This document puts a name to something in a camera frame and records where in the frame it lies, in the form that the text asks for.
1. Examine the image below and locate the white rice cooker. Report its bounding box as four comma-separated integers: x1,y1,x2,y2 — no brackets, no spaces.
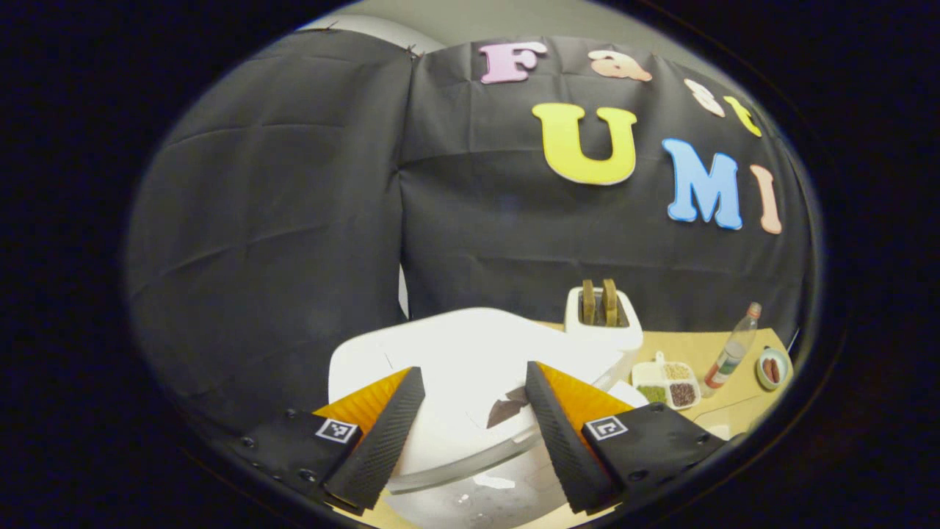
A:
327,307,647,529

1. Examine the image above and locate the clear plastic water bottle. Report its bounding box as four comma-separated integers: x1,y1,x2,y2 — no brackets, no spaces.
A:
703,302,762,390

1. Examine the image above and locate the black backdrop cloth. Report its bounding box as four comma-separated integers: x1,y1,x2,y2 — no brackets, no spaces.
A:
125,29,816,442

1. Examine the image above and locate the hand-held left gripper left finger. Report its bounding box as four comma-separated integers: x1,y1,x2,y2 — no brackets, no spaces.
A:
228,366,427,515

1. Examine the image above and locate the pale green plate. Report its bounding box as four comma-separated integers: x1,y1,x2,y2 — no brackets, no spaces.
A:
755,347,790,392

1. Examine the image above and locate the white toaster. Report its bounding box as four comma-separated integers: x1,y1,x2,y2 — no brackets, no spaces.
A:
564,287,644,368

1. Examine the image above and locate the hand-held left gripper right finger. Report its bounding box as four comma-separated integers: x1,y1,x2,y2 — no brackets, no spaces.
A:
524,360,735,515

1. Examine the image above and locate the white divided bean dish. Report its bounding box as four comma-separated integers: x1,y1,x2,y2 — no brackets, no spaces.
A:
632,351,700,410

